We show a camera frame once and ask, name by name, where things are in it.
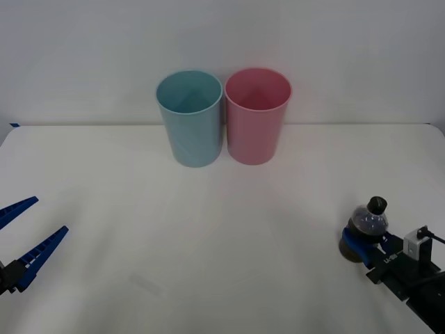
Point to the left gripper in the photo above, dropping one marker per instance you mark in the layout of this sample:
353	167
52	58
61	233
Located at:
2	278

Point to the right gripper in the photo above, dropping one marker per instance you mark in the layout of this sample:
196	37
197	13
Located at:
400	275

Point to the small dark drink bottle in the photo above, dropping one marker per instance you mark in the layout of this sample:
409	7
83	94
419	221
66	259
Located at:
368	222

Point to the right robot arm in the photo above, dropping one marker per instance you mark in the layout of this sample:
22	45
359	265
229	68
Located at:
429	299

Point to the pink plastic bin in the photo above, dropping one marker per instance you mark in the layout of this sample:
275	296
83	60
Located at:
253	139

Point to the pale blue plastic bin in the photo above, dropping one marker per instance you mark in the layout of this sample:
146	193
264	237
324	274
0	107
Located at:
196	139

